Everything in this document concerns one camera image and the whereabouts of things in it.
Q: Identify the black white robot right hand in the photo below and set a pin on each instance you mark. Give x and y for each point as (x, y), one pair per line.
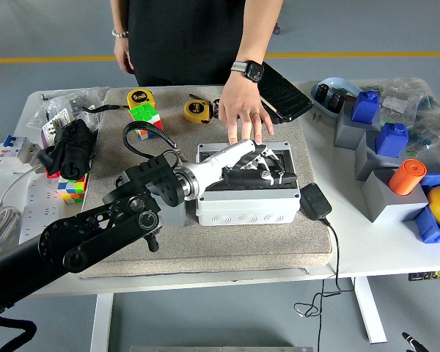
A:
(414, 344)

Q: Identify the grey block with round hole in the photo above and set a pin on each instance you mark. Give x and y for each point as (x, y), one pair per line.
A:
(174, 216)

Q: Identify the person's right hand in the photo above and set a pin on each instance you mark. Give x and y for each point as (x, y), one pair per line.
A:
(122, 55)

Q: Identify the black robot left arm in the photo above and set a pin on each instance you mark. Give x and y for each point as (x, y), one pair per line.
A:
(95, 227)

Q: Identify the colourful puzzle cube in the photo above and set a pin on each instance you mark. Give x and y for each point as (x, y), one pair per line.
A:
(71, 188)
(143, 111)

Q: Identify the person's right forearm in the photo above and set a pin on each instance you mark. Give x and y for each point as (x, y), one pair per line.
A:
(119, 14)

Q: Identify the person's left hand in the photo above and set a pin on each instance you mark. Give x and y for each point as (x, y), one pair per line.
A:
(242, 102)

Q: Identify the black table control panel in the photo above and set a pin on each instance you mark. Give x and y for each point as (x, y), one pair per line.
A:
(430, 275)

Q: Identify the white switch in purple package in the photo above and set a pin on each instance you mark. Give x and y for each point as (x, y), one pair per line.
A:
(53, 126)

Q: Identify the grey-brown mat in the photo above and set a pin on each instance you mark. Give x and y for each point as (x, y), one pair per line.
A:
(205, 249)

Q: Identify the white blue circuit breaker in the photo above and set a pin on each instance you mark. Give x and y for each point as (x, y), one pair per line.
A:
(11, 150)

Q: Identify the white table leg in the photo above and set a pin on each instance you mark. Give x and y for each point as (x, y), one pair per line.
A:
(102, 322)
(370, 311)

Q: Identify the person's torso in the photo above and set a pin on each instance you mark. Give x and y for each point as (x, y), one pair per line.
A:
(183, 36)

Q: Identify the blue bottle-shaped block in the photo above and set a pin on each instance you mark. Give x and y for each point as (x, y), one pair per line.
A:
(390, 141)
(364, 108)

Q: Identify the clear bags of electronic parts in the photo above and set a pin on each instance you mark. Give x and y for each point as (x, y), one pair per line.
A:
(418, 110)

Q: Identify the blue plastic bin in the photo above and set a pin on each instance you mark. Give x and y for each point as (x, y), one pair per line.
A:
(430, 227)

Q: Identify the person's left forearm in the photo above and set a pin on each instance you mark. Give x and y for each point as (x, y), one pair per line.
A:
(258, 33)

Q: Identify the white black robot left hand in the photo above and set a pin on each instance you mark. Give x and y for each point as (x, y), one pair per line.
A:
(234, 157)

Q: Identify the light blue bowl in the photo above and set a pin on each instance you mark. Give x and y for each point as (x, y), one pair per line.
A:
(337, 83)

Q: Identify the black folded cloth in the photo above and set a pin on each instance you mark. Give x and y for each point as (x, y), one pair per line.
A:
(71, 150)

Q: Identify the white electrical junction box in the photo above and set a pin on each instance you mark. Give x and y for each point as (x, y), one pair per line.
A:
(242, 209)

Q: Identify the black power adapter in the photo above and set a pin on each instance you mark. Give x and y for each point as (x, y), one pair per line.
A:
(315, 201)

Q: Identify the yellow black tape measure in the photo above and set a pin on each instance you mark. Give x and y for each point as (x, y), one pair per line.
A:
(139, 97)
(197, 110)

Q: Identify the white power strip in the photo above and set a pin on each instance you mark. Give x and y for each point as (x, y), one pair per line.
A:
(40, 205)

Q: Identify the black open tool case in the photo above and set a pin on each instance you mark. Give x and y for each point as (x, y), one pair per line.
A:
(289, 97)

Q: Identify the orange cylinder battery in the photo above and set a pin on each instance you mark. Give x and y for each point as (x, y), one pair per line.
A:
(407, 177)

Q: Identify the black wrist watch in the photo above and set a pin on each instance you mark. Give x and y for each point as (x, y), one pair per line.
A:
(251, 70)

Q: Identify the clear plastic bags with hardware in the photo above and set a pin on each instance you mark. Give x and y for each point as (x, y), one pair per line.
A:
(58, 100)

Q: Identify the smoky transparent hinged box lid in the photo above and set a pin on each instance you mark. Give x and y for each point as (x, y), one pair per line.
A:
(286, 161)

